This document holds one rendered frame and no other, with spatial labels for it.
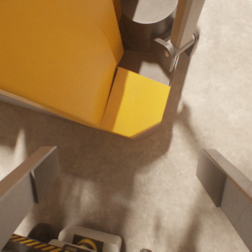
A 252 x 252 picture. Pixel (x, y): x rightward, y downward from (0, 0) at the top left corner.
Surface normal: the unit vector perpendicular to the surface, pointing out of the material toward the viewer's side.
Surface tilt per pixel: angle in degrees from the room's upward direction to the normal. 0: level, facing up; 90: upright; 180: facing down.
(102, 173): 0
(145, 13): 0
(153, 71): 0
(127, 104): 22
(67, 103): 74
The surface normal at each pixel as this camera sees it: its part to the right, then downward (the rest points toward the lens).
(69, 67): 0.88, 0.22
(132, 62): -0.13, -0.13
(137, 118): 0.23, -0.03
